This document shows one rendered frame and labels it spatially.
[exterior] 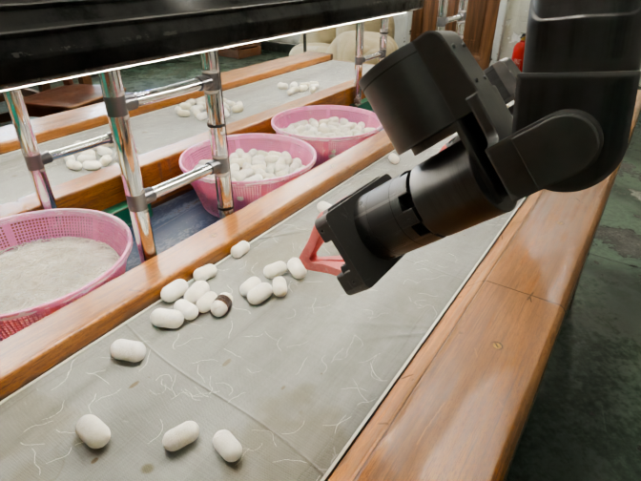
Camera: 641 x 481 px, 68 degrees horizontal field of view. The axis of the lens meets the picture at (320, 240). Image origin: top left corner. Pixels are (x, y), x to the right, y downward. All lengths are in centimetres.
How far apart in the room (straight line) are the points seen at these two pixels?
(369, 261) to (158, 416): 25
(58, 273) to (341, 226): 48
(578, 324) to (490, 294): 134
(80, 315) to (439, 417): 39
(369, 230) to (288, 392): 20
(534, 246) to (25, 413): 62
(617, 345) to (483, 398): 144
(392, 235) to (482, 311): 24
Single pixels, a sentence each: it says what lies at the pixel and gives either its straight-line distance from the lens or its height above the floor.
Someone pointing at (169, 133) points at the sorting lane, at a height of 74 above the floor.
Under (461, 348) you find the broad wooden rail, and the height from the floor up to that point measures 76.
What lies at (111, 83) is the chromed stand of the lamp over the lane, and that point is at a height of 99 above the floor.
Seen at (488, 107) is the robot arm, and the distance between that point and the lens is 32.
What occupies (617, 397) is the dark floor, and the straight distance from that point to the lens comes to 170.
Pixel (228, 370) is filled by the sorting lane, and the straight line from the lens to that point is 52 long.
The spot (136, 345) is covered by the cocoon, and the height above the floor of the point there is 76.
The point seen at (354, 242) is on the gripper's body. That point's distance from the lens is 36.
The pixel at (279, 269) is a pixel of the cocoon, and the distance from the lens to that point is 63.
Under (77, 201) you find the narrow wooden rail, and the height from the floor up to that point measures 75.
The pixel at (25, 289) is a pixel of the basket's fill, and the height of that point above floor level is 74.
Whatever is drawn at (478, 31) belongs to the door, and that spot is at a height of 46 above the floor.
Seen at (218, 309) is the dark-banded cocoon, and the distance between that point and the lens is 57.
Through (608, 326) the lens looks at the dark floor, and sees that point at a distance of 196.
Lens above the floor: 111
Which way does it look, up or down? 31 degrees down
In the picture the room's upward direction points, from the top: straight up
